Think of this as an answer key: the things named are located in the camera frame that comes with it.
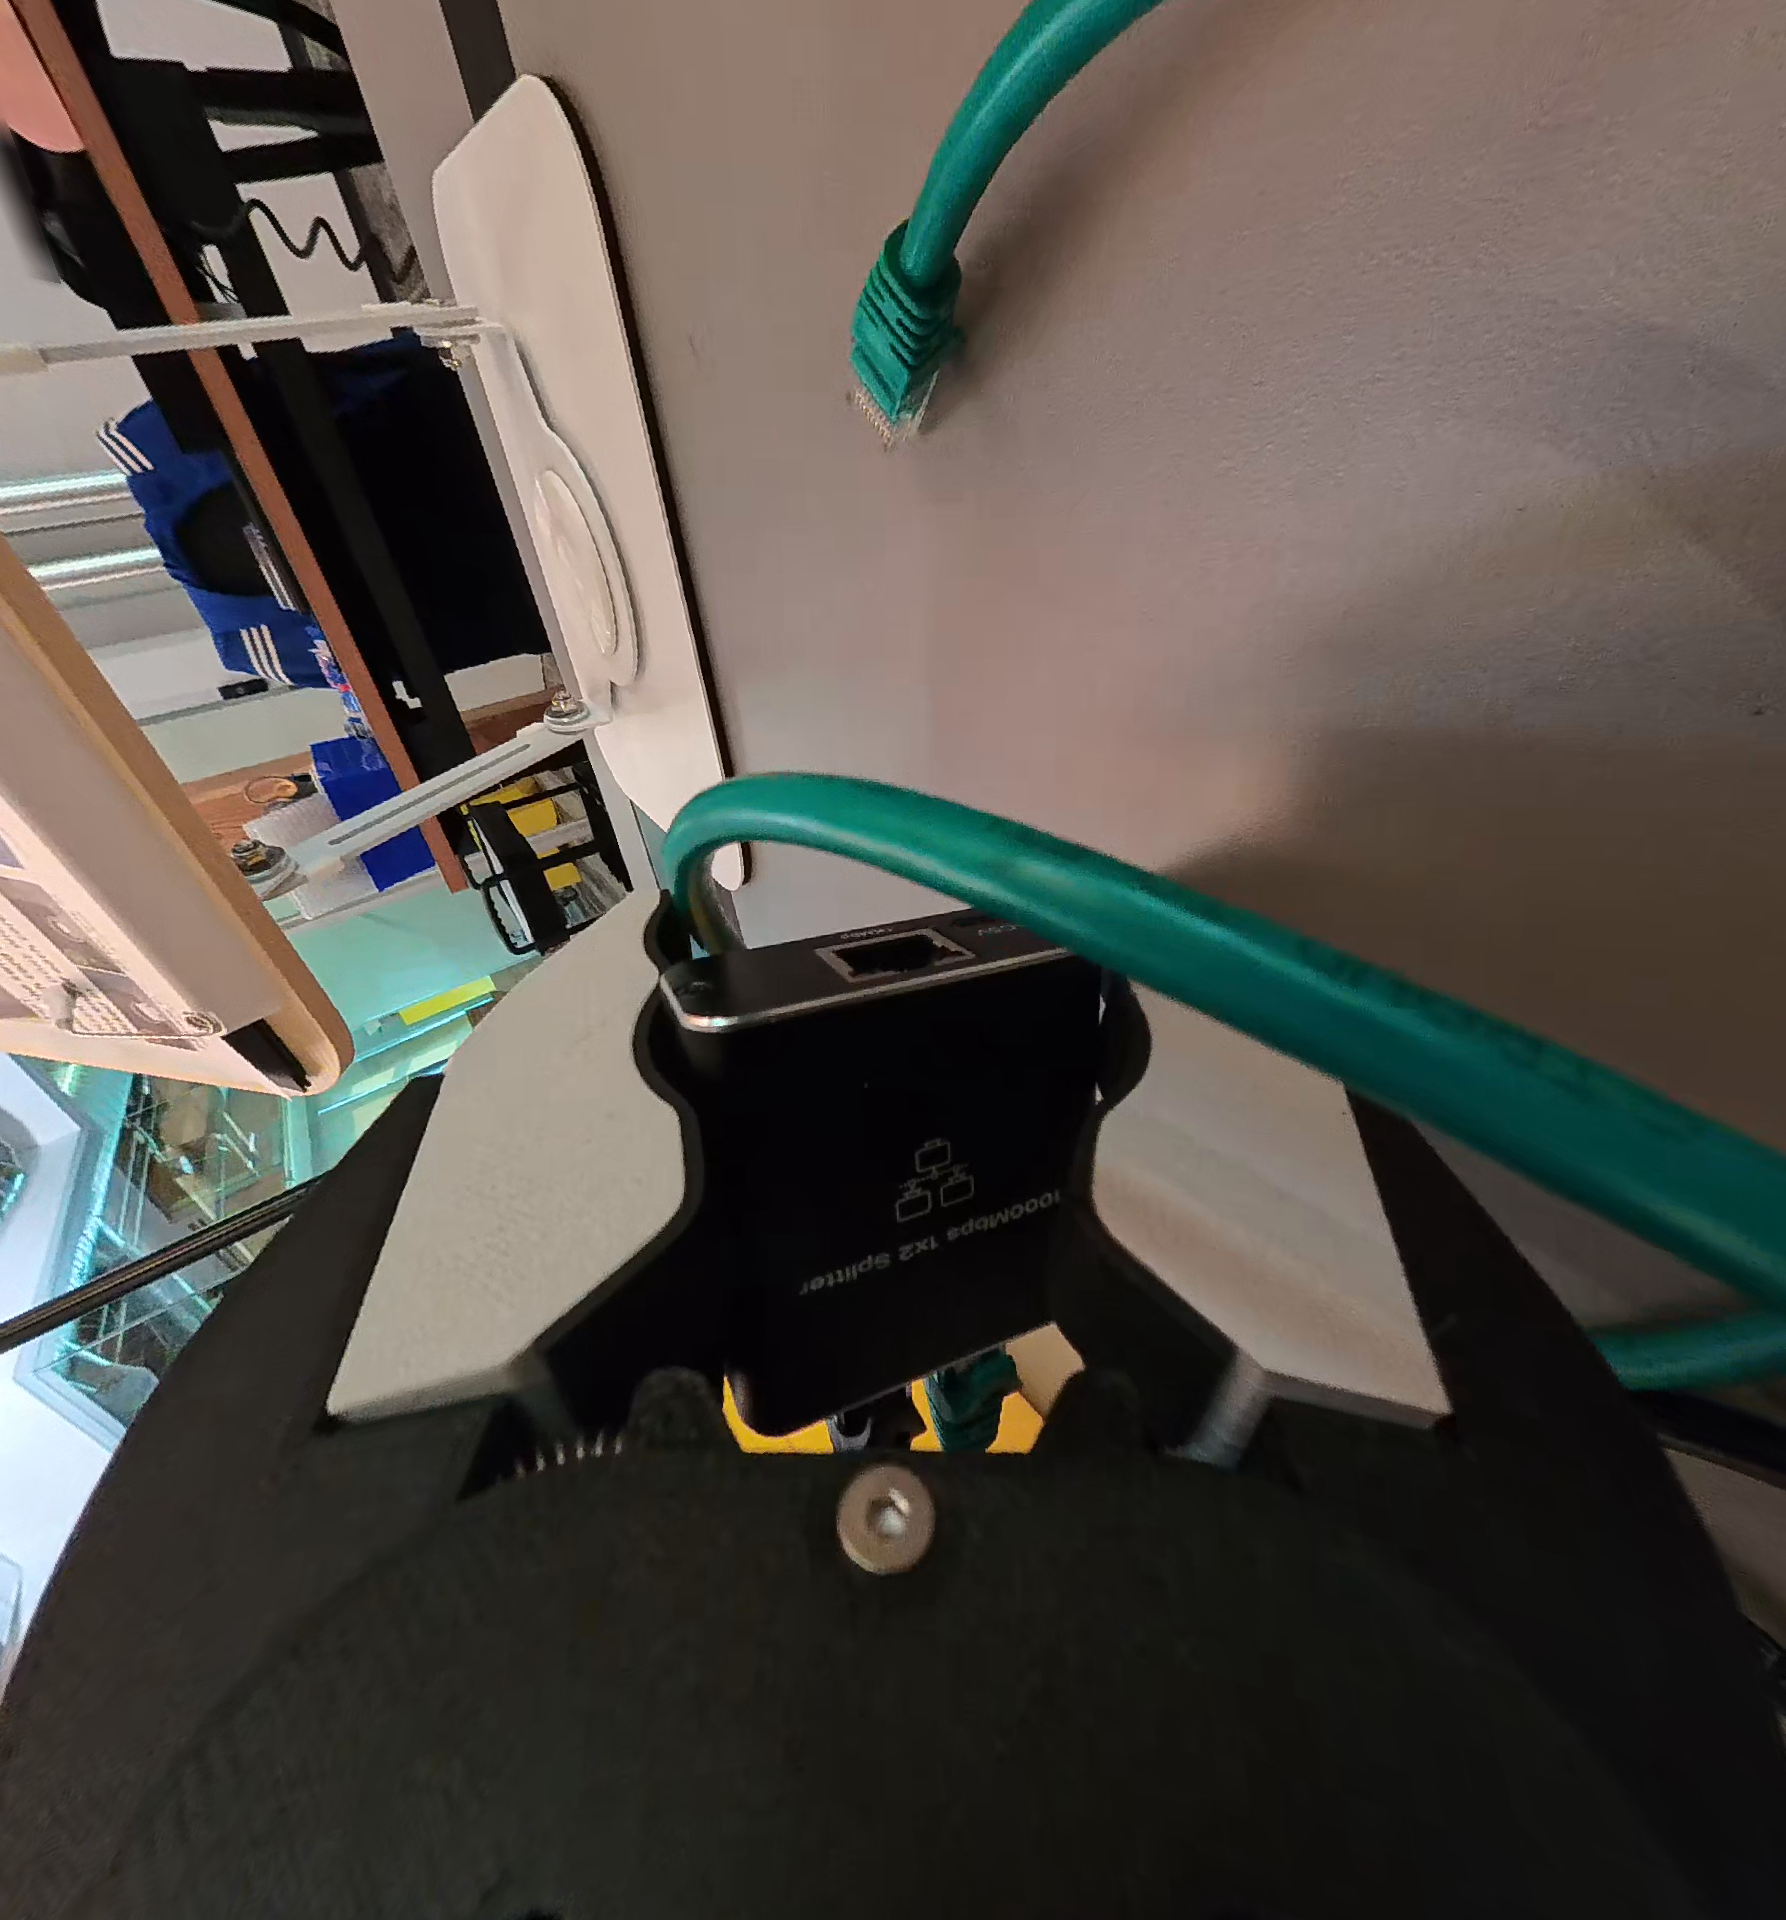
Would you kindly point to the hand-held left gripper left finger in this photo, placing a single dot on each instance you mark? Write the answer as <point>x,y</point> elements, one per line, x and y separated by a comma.
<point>533,1186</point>

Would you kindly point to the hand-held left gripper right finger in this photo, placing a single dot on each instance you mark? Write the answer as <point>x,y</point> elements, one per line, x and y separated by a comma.
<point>1239,1245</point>

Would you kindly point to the black ethernet splitter box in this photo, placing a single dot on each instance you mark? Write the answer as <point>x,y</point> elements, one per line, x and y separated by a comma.
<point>894,1140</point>

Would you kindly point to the blue plastic bin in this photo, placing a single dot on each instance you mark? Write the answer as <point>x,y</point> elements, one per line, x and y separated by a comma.
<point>375,810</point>

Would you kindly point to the black metal pole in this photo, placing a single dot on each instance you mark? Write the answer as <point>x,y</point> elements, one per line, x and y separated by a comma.
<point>129,1275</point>

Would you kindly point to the printed instruction board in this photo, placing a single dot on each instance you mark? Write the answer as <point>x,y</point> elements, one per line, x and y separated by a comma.
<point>114,840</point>

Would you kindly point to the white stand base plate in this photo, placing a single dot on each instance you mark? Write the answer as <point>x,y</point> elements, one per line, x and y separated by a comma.
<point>533,196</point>

